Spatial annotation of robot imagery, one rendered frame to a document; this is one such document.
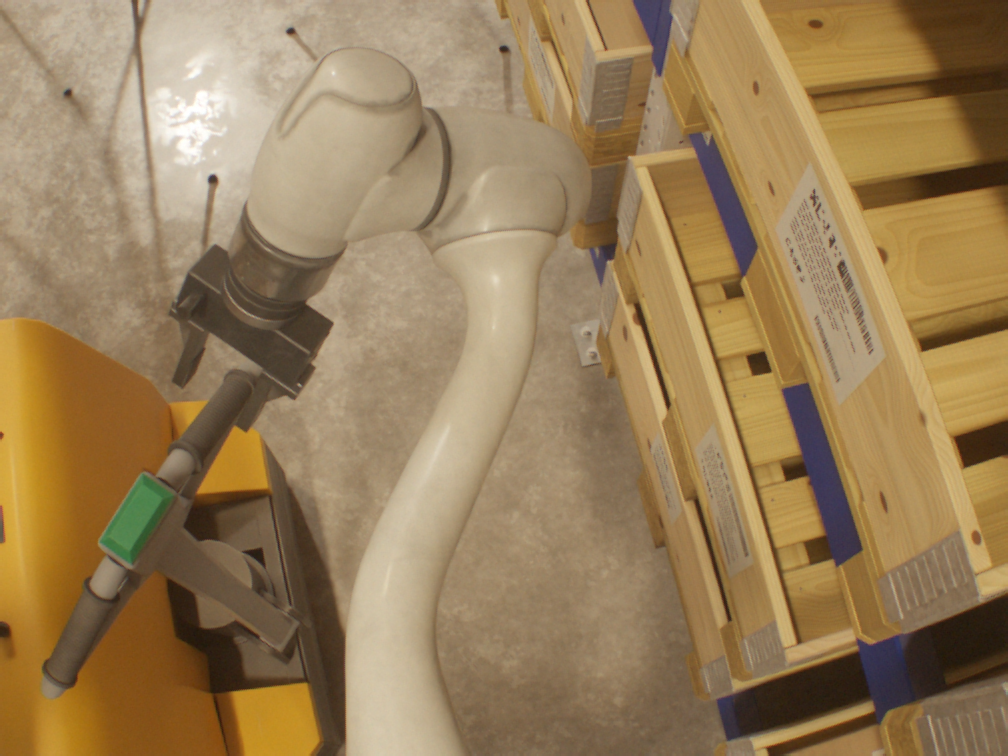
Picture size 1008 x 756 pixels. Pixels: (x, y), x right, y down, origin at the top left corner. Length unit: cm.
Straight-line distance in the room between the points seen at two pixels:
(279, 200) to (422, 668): 35
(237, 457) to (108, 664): 66
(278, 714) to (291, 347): 123
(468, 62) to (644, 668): 168
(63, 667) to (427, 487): 50
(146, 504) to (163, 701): 83
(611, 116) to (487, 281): 112
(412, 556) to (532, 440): 173
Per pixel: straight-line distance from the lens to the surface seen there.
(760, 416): 172
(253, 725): 202
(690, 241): 183
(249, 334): 91
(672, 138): 174
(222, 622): 198
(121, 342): 271
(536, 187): 84
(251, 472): 214
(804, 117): 105
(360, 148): 74
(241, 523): 216
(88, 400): 183
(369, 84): 74
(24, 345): 176
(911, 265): 124
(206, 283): 90
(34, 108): 325
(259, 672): 210
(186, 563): 135
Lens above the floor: 233
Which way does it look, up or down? 68 degrees down
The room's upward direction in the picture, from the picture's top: 2 degrees clockwise
